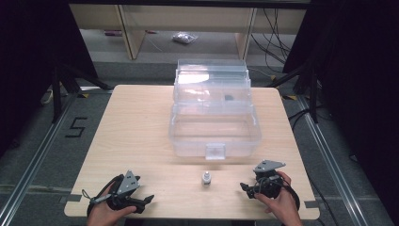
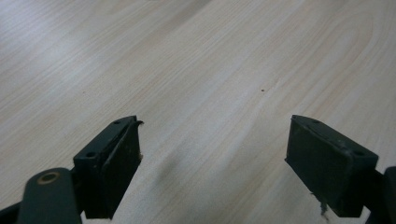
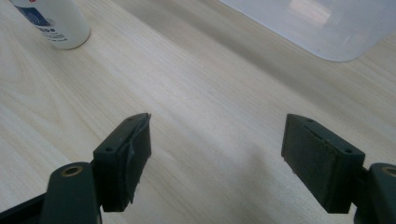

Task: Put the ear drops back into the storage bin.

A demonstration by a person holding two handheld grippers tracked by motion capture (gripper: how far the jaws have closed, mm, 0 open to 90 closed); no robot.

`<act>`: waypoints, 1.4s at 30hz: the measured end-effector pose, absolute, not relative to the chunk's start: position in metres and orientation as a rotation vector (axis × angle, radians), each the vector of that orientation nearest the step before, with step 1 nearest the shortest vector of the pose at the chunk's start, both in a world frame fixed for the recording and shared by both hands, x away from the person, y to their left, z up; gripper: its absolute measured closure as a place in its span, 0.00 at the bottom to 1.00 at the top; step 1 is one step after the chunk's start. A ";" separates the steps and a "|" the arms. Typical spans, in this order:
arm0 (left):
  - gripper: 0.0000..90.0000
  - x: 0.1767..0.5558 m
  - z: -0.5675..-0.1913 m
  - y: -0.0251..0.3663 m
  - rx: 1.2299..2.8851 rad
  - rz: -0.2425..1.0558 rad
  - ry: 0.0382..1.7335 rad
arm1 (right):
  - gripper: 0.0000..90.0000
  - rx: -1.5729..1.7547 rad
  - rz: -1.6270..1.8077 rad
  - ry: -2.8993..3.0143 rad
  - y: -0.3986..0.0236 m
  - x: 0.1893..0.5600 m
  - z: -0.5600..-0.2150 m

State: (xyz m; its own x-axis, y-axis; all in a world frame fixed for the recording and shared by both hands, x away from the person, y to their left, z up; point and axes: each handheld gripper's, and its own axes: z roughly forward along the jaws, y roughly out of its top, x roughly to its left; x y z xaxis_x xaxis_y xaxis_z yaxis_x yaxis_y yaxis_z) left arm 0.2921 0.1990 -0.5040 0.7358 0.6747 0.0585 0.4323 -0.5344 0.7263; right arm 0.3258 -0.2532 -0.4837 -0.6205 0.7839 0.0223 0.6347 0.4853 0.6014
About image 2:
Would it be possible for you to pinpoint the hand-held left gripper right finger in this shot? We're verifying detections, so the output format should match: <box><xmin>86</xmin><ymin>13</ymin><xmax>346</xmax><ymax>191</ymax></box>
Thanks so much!
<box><xmin>284</xmin><ymin>114</ymin><xmax>380</xmax><ymax>218</ymax></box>

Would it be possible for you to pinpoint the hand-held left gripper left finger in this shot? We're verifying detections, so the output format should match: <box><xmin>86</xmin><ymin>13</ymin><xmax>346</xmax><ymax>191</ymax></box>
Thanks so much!
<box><xmin>72</xmin><ymin>115</ymin><xmax>145</xmax><ymax>220</ymax></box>

